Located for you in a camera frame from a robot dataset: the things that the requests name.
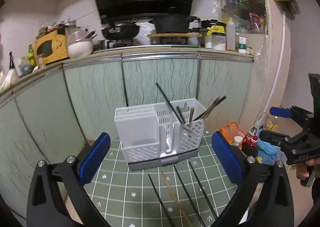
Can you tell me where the green label white bottle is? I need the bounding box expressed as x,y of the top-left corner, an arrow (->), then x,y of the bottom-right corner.
238,36 -> 247,54

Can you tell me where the white utensil holder caddy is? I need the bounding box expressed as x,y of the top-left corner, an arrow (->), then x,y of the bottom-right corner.
114,98 -> 206,171

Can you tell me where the green glass bottle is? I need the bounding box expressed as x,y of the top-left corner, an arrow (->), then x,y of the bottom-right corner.
28,44 -> 36,68

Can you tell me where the yellow toy microwave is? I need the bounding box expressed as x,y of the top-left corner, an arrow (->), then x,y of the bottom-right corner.
35,27 -> 68,65

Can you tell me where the black cast iron pot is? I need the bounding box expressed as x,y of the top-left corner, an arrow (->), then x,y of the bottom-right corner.
149,15 -> 198,33

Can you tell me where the white rice cooker bowl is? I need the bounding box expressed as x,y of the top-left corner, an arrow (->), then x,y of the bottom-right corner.
67,30 -> 93,58

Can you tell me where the wooden cutting board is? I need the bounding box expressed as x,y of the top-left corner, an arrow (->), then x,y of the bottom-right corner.
146,33 -> 202,37

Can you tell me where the green checkered tablecloth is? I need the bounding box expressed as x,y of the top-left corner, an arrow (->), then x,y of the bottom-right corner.
84,132 -> 237,226

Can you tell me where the orange plastic bag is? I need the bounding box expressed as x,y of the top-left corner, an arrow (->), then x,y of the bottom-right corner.
219,122 -> 245,149

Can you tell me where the clear jar with white powder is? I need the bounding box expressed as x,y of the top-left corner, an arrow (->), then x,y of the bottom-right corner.
212,33 -> 226,51

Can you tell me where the black frying pan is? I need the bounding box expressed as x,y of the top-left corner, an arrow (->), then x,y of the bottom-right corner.
100,15 -> 140,40

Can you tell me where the white squeeze bottle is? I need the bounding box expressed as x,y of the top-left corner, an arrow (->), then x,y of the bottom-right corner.
226,19 -> 236,51

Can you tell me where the red cap sauce bottle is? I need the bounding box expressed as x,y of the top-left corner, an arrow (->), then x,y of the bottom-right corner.
241,135 -> 258,158

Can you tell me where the blue plastic container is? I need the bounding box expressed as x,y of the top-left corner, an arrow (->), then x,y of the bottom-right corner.
257,128 -> 287,165

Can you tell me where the person's right hand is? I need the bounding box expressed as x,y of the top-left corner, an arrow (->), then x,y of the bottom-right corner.
296,157 -> 320,180

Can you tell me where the wooden chopstick in holder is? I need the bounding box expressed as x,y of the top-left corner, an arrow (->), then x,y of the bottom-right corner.
194,96 -> 227,121

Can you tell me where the tall black chopstick in holder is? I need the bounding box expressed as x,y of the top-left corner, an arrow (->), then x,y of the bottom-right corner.
156,82 -> 185,125

